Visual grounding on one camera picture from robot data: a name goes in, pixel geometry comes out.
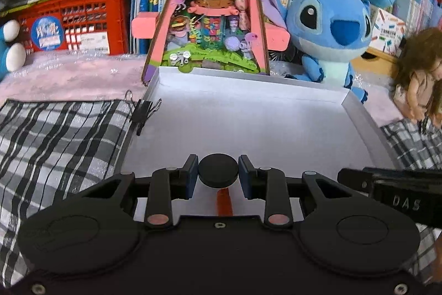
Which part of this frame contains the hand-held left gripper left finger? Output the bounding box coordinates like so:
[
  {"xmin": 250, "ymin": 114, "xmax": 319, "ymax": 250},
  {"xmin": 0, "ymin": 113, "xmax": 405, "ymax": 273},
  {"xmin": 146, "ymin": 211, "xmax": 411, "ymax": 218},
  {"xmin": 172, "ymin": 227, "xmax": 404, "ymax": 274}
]
[{"xmin": 81, "ymin": 154, "xmax": 200, "ymax": 230}]

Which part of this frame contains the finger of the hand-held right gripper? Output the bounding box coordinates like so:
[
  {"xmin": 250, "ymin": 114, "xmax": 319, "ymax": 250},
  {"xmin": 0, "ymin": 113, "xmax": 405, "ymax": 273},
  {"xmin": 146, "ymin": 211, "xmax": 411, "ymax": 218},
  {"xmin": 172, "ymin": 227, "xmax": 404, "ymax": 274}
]
[{"xmin": 337, "ymin": 168, "xmax": 373, "ymax": 194}]

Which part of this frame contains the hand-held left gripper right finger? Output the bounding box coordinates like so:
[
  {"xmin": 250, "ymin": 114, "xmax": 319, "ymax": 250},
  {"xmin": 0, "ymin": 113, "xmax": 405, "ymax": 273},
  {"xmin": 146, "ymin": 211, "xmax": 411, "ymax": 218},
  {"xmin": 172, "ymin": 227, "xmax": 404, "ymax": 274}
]
[{"xmin": 238, "ymin": 154, "xmax": 360, "ymax": 229}]

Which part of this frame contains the round dark disc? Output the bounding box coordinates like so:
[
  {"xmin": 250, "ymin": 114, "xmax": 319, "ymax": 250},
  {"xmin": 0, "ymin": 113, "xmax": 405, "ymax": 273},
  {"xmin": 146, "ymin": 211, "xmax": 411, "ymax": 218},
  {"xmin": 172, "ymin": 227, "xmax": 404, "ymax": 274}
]
[{"xmin": 198, "ymin": 153, "xmax": 240, "ymax": 188}]

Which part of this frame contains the red marker pen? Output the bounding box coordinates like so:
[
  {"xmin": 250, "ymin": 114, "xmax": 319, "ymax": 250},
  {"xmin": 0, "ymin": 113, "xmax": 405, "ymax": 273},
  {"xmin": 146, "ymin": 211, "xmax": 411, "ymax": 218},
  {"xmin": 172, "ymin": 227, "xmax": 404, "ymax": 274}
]
[{"xmin": 216, "ymin": 188, "xmax": 234, "ymax": 217}]

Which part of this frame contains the white cardboard box lid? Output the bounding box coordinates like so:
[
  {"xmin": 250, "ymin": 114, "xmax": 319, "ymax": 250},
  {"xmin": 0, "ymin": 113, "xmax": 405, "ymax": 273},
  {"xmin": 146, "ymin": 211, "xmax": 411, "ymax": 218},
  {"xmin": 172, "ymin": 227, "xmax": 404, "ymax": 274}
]
[{"xmin": 121, "ymin": 67, "xmax": 403, "ymax": 223}]

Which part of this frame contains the person's right forearm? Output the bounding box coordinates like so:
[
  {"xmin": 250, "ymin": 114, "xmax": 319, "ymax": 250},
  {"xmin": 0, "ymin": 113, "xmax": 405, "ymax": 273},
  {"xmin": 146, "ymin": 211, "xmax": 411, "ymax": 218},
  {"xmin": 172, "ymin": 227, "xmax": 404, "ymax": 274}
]
[{"xmin": 429, "ymin": 238, "xmax": 442, "ymax": 283}]

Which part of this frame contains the large black binder clip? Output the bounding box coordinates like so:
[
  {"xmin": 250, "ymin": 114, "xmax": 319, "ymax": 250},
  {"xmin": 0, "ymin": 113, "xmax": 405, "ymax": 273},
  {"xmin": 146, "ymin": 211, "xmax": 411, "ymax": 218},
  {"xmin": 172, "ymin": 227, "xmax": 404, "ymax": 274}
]
[{"xmin": 125, "ymin": 90, "xmax": 163, "ymax": 136}]

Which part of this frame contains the tan cardboard box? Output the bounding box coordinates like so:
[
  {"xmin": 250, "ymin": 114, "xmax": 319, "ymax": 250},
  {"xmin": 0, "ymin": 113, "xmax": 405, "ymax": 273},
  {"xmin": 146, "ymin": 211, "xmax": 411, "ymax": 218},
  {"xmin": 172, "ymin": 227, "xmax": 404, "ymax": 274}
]
[{"xmin": 351, "ymin": 46, "xmax": 398, "ymax": 83}]

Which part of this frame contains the brown-haired doll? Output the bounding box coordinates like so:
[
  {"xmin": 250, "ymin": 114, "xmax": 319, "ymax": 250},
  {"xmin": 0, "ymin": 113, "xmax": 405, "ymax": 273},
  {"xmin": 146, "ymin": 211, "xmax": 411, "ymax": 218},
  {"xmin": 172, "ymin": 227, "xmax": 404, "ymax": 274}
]
[{"xmin": 390, "ymin": 27, "xmax": 442, "ymax": 135}]

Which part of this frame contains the grey plaid cloth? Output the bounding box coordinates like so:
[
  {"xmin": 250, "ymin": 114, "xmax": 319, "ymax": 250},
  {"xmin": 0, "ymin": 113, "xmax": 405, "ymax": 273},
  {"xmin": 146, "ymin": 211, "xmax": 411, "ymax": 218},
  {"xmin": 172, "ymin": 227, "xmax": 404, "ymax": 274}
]
[{"xmin": 0, "ymin": 98, "xmax": 442, "ymax": 285}]

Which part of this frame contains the white pencil-print box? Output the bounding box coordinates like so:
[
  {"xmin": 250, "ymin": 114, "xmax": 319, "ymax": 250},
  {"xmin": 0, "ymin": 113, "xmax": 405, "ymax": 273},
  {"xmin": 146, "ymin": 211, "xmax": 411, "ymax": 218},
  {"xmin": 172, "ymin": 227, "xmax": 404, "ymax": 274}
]
[{"xmin": 368, "ymin": 6, "xmax": 407, "ymax": 57}]

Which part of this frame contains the pink triangular toy box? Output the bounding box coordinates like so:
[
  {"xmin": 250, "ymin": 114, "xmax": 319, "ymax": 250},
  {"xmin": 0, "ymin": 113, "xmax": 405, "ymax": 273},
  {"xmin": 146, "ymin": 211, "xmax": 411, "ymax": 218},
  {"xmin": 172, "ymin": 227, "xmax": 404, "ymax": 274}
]
[{"xmin": 131, "ymin": 0, "xmax": 291, "ymax": 85}]

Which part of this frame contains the blue alien plush toy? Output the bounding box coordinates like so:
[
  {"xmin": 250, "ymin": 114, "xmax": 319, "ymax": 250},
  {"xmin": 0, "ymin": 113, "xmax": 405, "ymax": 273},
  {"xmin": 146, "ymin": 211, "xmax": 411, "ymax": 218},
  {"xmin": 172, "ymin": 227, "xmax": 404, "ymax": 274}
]
[{"xmin": 258, "ymin": 0, "xmax": 397, "ymax": 104}]

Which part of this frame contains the pink fuzzy blanket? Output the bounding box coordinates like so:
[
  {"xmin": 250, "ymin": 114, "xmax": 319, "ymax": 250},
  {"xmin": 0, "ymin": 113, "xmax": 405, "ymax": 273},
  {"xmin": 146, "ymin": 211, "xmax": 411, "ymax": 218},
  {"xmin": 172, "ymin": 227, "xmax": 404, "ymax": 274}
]
[{"xmin": 0, "ymin": 51, "xmax": 406, "ymax": 128}]

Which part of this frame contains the red plastic crate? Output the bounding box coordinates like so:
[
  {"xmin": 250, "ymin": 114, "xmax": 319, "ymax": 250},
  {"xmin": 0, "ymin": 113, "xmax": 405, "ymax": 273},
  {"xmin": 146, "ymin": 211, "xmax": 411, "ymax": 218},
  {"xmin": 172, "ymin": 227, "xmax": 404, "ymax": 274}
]
[{"xmin": 14, "ymin": 0, "xmax": 133, "ymax": 55}]

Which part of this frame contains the black wire object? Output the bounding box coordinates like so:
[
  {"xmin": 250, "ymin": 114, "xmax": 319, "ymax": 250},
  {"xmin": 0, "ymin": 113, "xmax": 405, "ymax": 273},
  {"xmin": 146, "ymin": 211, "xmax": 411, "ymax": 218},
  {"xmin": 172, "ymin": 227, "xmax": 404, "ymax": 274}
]
[{"xmin": 269, "ymin": 49, "xmax": 305, "ymax": 75}]

